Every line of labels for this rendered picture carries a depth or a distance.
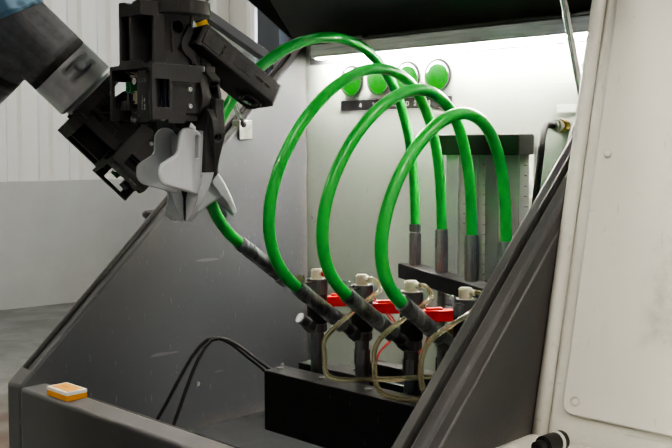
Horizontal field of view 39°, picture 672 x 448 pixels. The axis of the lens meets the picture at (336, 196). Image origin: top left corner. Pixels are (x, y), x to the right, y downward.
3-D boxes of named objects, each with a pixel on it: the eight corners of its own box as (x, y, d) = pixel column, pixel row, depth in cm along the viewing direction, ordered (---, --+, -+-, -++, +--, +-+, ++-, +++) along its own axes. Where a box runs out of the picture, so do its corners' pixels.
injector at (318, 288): (290, 440, 125) (289, 280, 124) (317, 431, 129) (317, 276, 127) (305, 444, 123) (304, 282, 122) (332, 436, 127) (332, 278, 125)
